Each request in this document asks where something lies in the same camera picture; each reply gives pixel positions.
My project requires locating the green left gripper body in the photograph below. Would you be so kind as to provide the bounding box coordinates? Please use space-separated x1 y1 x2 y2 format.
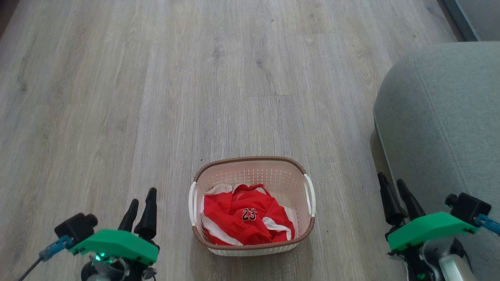
70 229 160 281

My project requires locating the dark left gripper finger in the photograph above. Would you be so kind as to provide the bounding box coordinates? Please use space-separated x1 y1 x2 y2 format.
118 199 139 233
134 188 158 240

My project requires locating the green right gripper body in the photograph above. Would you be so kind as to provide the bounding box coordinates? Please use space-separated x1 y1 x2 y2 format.
386 212 479 281

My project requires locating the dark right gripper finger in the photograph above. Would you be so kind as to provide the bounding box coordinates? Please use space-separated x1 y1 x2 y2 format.
377 172 407 227
396 179 426 221

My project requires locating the red white basketball jersey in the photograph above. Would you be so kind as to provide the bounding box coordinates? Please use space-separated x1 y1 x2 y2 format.
200 183 296 246

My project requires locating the grey fabric sofa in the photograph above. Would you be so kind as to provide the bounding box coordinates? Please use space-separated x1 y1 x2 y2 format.
373 41 500 281

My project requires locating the cream laundry basket brown rim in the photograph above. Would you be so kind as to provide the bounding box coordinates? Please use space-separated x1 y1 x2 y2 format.
188 157 316 257

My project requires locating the left blue-plug black cable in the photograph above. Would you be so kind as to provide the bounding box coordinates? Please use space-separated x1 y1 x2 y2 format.
18 235 75 281

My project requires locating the blue-plug black cable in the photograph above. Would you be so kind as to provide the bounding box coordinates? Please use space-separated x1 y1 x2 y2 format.
18 235 75 281
474 213 500 236

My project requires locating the right blue-plug black cable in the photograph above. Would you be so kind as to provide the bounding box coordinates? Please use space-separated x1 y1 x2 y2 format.
474 213 500 236

